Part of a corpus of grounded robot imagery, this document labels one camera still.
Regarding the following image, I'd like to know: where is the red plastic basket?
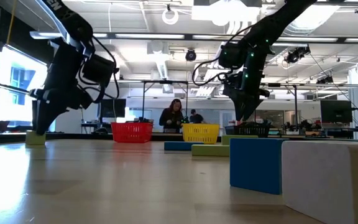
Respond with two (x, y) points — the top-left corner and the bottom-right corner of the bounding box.
(111, 121), (154, 144)

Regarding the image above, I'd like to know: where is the blue cube block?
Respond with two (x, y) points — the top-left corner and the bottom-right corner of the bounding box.
(229, 138), (287, 195)

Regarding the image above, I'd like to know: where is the wooden rectangular block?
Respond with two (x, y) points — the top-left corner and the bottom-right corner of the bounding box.
(281, 140), (358, 224)

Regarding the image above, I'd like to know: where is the green cube block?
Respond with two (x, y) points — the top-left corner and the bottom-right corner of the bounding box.
(25, 130), (47, 146)

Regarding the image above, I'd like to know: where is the black gantry stand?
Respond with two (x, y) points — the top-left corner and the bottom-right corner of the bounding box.
(253, 83), (298, 128)
(141, 80), (189, 121)

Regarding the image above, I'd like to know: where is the yellow plastic basket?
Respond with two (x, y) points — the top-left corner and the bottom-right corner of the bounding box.
(181, 123), (221, 145)

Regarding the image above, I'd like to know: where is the black ceiling camera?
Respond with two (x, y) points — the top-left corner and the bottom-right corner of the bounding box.
(185, 49), (198, 62)
(283, 45), (311, 65)

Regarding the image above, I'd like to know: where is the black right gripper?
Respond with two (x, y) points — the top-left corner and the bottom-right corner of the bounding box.
(223, 43), (270, 122)

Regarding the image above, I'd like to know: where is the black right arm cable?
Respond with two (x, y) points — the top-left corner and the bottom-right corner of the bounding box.
(191, 24), (254, 87)

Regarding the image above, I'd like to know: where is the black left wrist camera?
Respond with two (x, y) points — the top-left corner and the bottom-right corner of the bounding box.
(81, 54), (117, 88)

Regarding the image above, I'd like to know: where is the ceiling light bar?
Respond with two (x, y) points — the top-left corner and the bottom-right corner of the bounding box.
(29, 30), (108, 40)

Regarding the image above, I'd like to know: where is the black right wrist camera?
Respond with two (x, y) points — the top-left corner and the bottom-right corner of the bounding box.
(218, 42), (249, 70)

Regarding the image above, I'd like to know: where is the green rectangular block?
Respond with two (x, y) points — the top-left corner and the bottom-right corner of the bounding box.
(191, 144), (231, 157)

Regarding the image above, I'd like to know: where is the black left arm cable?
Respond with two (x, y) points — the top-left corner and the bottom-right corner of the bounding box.
(78, 35), (121, 105)

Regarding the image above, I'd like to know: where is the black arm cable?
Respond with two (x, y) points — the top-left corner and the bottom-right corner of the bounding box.
(78, 35), (121, 105)
(191, 24), (254, 87)

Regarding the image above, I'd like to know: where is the black computer monitor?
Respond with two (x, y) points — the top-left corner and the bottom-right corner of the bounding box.
(319, 99), (353, 124)
(99, 98), (127, 119)

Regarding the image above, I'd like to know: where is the blue rectangular block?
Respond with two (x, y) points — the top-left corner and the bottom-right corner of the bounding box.
(163, 141), (204, 152)

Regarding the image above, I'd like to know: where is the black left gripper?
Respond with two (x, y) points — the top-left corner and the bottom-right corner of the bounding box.
(29, 40), (94, 136)

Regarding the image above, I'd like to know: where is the yellow hanging cable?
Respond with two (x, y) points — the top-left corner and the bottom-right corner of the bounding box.
(6, 0), (18, 46)

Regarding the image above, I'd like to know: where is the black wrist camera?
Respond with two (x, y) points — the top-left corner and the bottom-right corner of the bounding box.
(81, 54), (117, 88)
(218, 42), (249, 70)

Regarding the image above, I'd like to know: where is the person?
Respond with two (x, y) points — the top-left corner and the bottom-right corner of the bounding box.
(189, 108), (205, 124)
(158, 98), (186, 134)

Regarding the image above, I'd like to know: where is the white ring light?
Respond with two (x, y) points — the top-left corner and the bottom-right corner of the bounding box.
(162, 8), (180, 26)

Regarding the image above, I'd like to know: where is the black plastic basket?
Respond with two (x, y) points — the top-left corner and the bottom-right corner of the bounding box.
(224, 121), (272, 139)

